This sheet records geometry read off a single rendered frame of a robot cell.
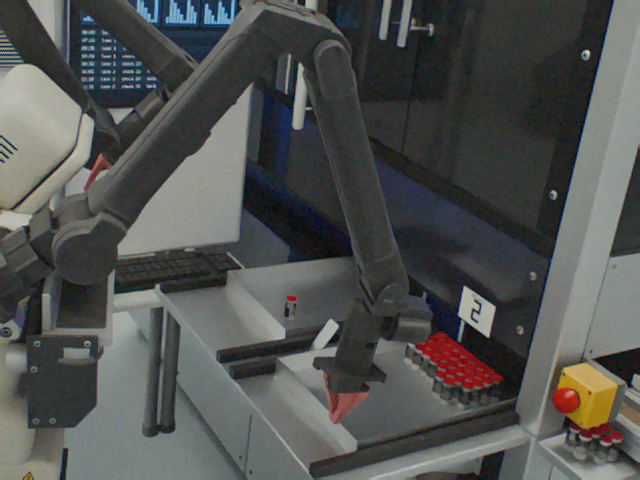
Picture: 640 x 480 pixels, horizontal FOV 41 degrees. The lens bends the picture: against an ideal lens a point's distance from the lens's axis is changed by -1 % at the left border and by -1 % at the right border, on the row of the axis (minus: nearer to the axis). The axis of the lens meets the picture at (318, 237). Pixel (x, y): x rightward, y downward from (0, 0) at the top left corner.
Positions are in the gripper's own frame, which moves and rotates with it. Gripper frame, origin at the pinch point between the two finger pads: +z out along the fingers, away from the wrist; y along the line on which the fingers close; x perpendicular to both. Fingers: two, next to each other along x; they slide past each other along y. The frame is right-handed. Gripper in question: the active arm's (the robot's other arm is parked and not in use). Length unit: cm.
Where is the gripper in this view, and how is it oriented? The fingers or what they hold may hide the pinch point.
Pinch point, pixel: (334, 417)
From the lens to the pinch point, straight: 139.0
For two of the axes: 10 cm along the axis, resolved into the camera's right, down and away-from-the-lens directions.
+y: 8.2, 0.6, 5.7
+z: -2.7, 9.2, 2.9
